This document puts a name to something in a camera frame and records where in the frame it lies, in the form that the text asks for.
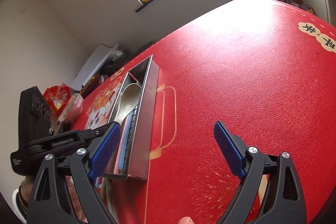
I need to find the clear plastic food container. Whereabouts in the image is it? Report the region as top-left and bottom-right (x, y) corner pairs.
(57, 93), (84, 125)

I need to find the red festive table mat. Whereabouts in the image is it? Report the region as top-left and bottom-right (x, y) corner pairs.
(75, 0), (335, 223)

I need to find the pink chopstick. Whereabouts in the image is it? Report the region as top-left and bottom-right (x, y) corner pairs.
(116, 113), (131, 165)

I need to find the stainless steel cutlery tray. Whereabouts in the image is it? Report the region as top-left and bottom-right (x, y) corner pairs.
(102, 55), (159, 180)

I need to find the blue chopstick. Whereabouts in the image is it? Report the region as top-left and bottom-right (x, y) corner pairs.
(118, 107), (137, 170)

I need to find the red snack bag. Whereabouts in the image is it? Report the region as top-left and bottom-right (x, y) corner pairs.
(43, 83), (72, 117)

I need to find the beige spoon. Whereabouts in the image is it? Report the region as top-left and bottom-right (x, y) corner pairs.
(113, 83), (141, 125)

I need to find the person right hand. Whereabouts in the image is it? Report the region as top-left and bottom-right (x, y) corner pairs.
(178, 217), (195, 224)

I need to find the person left hand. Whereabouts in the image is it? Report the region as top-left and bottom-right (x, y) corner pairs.
(19, 176), (89, 224)

